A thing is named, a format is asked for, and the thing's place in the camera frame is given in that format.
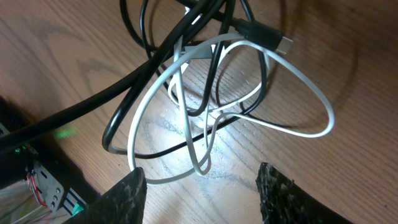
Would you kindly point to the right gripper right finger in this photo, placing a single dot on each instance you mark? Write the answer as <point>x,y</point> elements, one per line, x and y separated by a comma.
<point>282,201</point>

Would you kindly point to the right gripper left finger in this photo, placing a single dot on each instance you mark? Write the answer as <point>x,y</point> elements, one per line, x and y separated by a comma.
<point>123,203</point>

